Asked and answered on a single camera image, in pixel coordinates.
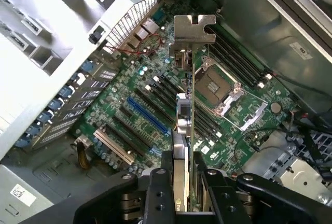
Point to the round coin cell battery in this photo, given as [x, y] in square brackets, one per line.
[275, 107]

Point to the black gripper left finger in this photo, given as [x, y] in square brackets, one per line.
[155, 195]

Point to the grey metal disk bay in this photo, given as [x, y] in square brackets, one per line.
[288, 164]

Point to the black expansion slot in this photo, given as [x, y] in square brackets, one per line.
[166, 89]
[127, 136]
[154, 103]

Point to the grey metal PC case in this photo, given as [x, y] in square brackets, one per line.
[46, 40]

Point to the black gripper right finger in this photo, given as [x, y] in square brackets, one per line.
[233, 198]

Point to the blue expansion slot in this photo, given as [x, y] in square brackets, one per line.
[147, 116]

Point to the black RAM slot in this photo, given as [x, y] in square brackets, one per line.
[238, 55]
[232, 64]

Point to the white expansion slot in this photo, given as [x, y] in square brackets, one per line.
[114, 146]

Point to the perforated slot cover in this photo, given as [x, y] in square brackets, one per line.
[99, 84]
[89, 95]
[107, 75]

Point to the blue slot retention clip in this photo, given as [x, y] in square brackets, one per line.
[66, 90]
[24, 137]
[88, 67]
[44, 117]
[55, 103]

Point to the white label sticker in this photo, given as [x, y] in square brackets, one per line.
[302, 50]

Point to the CPU socket with metal frame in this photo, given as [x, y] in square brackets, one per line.
[223, 89]

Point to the white barcode sticker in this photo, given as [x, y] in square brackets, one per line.
[22, 194]

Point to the green motherboard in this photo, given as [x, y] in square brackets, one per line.
[166, 99]

